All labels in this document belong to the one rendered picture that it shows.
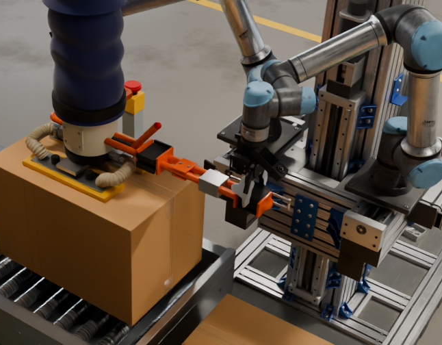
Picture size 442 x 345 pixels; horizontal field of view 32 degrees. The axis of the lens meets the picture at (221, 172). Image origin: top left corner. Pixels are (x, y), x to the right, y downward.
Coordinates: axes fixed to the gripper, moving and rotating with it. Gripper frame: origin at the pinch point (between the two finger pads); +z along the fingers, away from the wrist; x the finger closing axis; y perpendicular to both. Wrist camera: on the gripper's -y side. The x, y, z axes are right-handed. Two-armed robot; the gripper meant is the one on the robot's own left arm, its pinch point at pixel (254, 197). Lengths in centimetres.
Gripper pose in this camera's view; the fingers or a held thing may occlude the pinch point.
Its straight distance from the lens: 218.1
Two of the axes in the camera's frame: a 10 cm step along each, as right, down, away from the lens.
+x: -5.4, 4.6, -7.0
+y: -8.4, -3.5, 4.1
